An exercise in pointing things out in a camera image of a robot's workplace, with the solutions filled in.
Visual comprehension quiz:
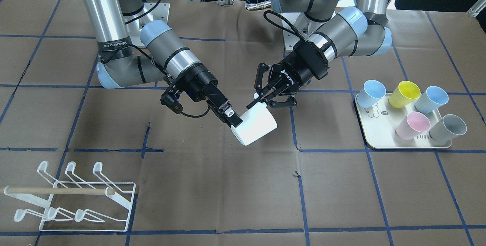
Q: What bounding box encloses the grey plastic cup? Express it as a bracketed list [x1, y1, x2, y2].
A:
[429, 114, 467, 142]

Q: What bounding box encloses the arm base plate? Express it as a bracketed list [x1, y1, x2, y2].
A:
[282, 11, 346, 54]
[126, 2, 170, 47]

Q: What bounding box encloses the yellow plastic cup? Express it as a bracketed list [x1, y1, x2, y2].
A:
[389, 80, 421, 108]

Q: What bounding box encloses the light blue cup far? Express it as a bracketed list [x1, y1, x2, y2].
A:
[355, 80, 387, 108]

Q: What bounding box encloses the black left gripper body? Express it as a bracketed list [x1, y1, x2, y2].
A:
[268, 41, 329, 107]

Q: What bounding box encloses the white plastic cup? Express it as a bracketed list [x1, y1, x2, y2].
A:
[231, 102, 277, 146]

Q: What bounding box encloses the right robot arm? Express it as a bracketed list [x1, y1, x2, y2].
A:
[84, 0, 242, 127]

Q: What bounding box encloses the white wire cup rack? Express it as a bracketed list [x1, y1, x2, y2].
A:
[4, 161, 137, 232]

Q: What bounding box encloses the pink plastic cup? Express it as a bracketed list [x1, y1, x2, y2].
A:
[395, 112, 431, 140]

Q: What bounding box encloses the beige serving tray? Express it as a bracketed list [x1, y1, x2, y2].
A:
[354, 93, 452, 149]

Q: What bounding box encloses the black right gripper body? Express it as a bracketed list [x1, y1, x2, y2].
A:
[160, 64, 229, 114]

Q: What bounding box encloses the light blue cup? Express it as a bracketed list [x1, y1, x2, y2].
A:
[415, 86, 448, 114]
[355, 80, 387, 108]

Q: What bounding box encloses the light blue cup near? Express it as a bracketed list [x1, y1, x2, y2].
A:
[415, 86, 448, 114]

